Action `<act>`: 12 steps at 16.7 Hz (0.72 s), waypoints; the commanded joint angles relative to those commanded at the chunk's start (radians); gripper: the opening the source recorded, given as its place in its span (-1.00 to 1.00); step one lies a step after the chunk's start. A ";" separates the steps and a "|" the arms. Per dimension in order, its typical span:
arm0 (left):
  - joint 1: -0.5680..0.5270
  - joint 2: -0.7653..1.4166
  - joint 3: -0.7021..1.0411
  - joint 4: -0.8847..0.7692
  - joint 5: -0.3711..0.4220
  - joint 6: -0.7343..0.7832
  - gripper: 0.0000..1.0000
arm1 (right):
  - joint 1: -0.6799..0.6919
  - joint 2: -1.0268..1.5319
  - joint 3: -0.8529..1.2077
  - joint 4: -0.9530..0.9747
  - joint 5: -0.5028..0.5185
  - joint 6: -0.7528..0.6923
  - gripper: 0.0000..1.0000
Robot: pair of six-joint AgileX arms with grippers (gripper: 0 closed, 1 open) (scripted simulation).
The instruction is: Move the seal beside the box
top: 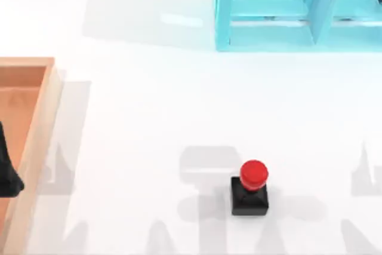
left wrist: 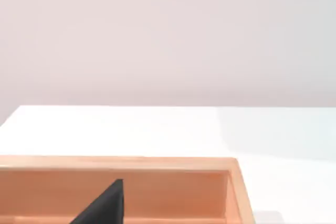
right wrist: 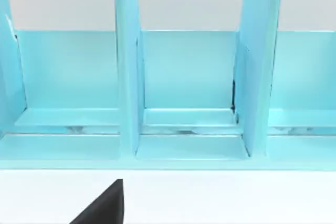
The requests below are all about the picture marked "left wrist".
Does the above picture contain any shallow salmon-coloured box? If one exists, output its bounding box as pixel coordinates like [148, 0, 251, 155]
[0, 155, 256, 224]

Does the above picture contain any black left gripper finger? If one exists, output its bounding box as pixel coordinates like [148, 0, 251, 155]
[68, 178, 124, 224]

